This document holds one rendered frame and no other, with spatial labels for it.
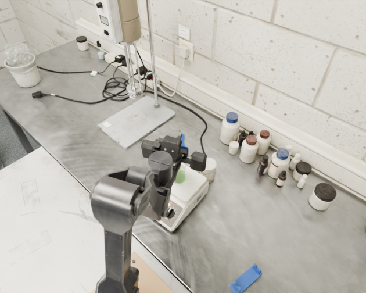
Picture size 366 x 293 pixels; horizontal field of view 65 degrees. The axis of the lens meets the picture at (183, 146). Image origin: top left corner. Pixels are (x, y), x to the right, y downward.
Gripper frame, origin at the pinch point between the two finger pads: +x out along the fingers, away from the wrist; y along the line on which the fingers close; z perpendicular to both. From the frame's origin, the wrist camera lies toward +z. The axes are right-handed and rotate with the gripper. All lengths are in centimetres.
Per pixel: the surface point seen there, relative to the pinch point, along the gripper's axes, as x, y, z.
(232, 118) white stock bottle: 29.7, -11.5, -14.1
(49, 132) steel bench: 12, 63, -26
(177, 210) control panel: -10.8, -2.5, -19.7
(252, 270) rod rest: -20.3, -28.6, -24.2
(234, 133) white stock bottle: 28.4, -13.2, -20.3
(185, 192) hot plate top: -5.5, -3.6, -17.0
